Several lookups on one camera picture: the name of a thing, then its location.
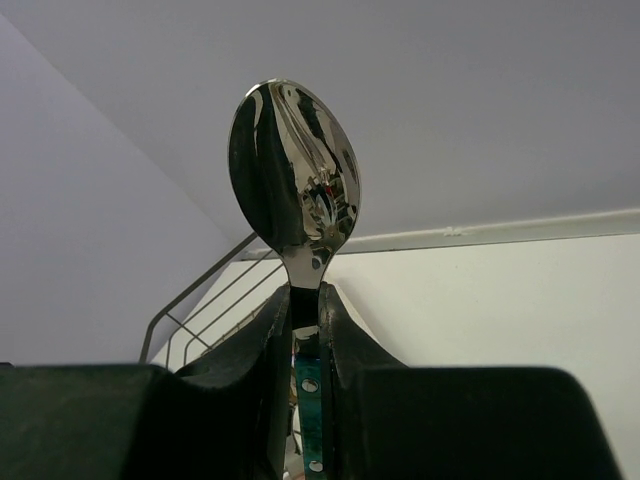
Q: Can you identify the silver spoon teal handle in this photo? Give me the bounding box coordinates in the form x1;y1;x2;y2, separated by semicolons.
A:
228;78;361;479

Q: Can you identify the grey wire dish rack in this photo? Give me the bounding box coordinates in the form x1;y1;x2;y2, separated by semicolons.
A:
138;234;287;371

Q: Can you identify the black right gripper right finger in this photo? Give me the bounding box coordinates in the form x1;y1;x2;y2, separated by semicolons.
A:
319;284;622;479

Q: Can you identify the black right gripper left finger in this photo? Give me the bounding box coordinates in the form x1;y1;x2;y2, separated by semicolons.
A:
1;286;291;479

